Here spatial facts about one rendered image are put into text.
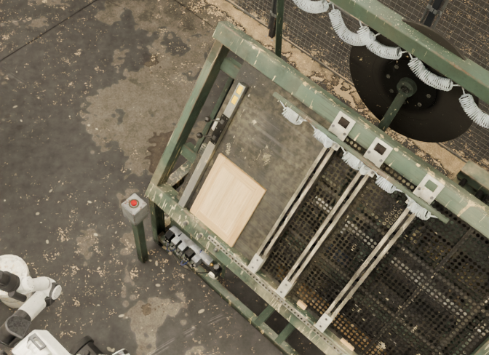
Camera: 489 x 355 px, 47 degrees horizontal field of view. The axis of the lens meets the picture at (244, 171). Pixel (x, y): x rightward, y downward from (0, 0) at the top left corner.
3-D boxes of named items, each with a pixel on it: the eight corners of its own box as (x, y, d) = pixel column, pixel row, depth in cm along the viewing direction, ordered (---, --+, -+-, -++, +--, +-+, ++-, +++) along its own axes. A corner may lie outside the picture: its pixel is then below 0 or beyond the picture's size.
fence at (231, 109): (181, 201, 372) (177, 204, 368) (242, 81, 325) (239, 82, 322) (186, 206, 370) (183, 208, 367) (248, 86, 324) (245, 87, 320)
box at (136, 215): (123, 216, 377) (120, 204, 361) (136, 204, 382) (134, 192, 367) (135, 227, 373) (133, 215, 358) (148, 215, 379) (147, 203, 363)
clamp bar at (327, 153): (250, 261, 354) (230, 276, 334) (347, 108, 296) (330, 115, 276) (262, 271, 351) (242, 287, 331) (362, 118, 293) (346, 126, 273)
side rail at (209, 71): (160, 177, 384) (150, 180, 375) (226, 35, 330) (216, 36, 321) (167, 182, 382) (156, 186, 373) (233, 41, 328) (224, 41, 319)
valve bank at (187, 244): (156, 245, 388) (155, 230, 367) (171, 231, 394) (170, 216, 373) (209, 293, 373) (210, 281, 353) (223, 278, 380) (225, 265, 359)
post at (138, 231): (137, 258, 441) (129, 216, 377) (143, 253, 444) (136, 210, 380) (142, 263, 440) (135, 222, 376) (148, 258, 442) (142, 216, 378)
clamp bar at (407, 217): (316, 318, 339) (299, 337, 319) (432, 168, 281) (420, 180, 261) (329, 329, 336) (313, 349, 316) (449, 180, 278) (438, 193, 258)
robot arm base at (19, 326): (25, 338, 288) (9, 353, 279) (8, 320, 288) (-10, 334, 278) (36, 327, 279) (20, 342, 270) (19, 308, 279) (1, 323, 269)
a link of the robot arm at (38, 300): (62, 297, 303) (35, 326, 285) (42, 289, 306) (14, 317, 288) (61, 282, 297) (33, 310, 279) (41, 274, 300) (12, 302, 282)
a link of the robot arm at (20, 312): (25, 327, 289) (6, 346, 278) (12, 315, 288) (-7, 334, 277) (33, 318, 282) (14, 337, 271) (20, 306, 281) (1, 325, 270)
